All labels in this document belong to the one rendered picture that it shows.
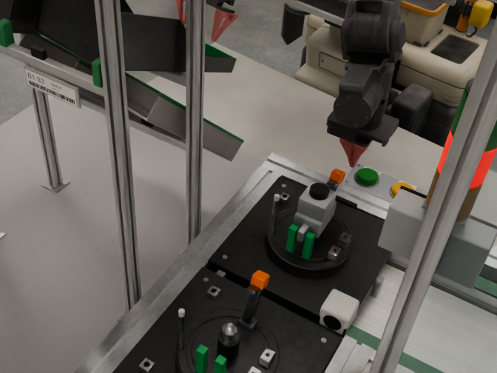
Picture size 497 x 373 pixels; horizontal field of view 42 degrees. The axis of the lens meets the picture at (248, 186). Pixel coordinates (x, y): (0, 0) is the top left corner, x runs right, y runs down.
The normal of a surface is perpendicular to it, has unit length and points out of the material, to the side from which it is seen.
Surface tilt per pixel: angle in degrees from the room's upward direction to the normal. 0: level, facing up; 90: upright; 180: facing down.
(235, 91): 0
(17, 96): 0
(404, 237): 90
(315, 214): 90
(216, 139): 90
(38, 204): 0
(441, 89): 90
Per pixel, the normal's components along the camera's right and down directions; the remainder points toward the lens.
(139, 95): 0.76, 0.47
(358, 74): -0.20, -0.73
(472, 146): -0.51, 0.56
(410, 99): 0.07, -0.73
